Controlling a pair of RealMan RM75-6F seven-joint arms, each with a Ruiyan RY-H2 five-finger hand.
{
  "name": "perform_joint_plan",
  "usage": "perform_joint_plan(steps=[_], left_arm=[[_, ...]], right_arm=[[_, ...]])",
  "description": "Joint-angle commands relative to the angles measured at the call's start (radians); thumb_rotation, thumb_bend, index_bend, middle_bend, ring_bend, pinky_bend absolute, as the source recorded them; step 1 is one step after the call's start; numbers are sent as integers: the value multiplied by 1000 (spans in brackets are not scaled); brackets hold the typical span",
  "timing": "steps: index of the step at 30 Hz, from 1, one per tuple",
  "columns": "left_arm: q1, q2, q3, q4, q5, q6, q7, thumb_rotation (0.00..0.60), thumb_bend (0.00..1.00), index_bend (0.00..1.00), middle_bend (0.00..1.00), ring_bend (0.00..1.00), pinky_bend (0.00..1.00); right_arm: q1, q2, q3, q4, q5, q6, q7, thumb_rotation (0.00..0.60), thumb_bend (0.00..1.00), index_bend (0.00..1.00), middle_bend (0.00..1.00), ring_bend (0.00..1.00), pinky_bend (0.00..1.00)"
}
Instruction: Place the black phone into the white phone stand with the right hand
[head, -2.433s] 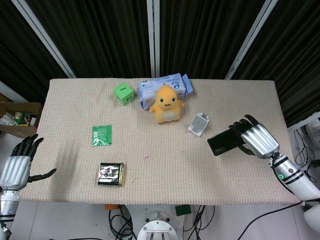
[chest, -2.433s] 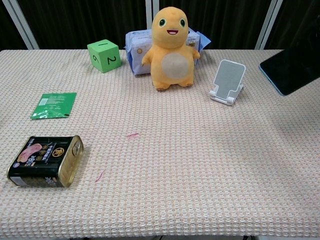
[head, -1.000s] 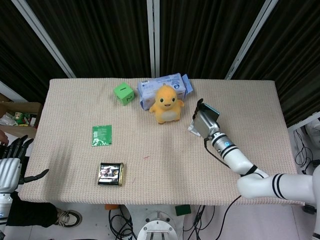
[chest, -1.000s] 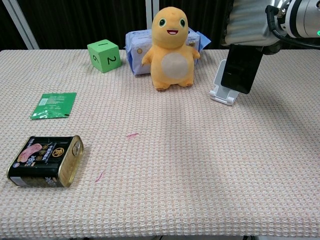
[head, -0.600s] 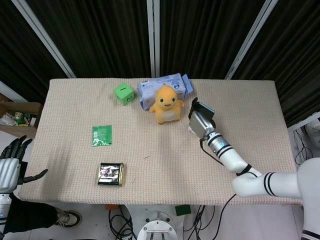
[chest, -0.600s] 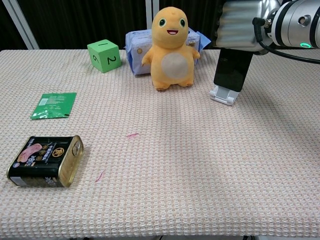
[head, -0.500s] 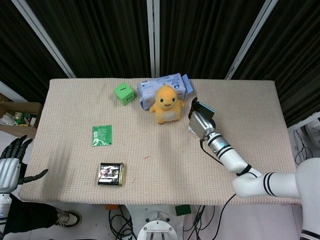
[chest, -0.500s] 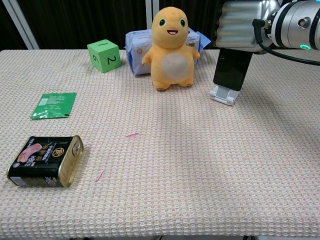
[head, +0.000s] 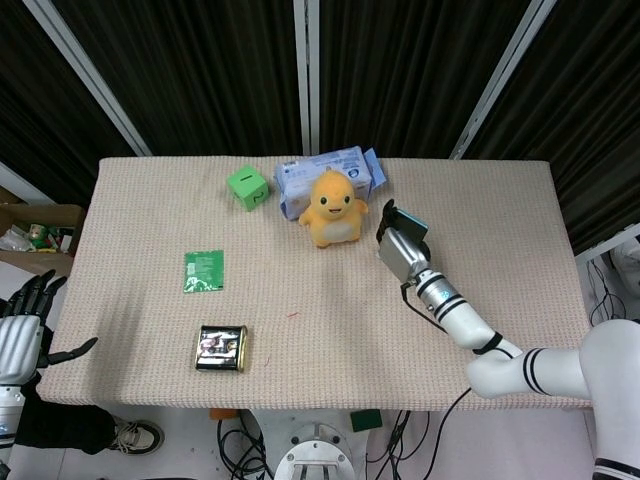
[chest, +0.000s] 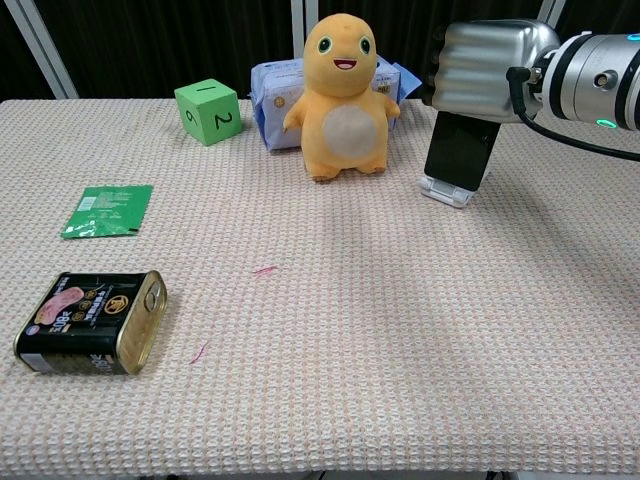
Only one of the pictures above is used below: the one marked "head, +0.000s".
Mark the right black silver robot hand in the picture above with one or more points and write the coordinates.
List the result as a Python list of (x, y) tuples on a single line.
[(400, 255)]

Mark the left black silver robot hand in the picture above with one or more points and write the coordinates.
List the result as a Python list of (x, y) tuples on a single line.
[(20, 340)]

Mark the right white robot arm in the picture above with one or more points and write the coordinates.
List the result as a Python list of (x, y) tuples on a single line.
[(470, 320)]

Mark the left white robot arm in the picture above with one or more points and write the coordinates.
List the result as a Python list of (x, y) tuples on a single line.
[(9, 410)]

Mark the orange dinosaur plush toy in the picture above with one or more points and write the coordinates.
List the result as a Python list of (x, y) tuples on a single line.
[(332, 210)]

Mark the black trouser leg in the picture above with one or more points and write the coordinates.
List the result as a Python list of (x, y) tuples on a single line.
[(65, 425)]

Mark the beige waffle tablecloth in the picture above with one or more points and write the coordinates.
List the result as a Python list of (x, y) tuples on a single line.
[(350, 340)]

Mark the brown cardboard box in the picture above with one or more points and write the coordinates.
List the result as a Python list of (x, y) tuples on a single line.
[(15, 212)]

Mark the blue tissue pack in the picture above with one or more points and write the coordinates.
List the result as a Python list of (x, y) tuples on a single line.
[(300, 175)]

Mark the black white sneaker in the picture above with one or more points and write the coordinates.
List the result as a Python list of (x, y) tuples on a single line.
[(137, 437)]

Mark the green foam number cube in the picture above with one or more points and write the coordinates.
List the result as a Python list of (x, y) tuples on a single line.
[(247, 190)]

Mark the small dark green block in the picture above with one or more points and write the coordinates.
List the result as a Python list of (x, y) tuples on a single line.
[(366, 421)]

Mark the black curtain panel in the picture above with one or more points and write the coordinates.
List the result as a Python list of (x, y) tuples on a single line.
[(200, 75), (590, 125), (410, 75), (40, 115)]

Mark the green foil sachet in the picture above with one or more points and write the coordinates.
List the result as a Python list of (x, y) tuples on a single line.
[(204, 270)]

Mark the black luncheon meat can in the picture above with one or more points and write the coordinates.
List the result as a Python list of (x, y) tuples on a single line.
[(220, 347)]

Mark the small orange block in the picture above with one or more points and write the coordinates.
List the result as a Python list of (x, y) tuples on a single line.
[(222, 414)]

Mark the grey metal frame post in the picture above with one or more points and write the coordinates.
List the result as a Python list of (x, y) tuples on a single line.
[(90, 80), (505, 80), (306, 75)]

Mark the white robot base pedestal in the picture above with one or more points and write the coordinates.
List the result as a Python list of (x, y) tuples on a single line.
[(320, 450)]

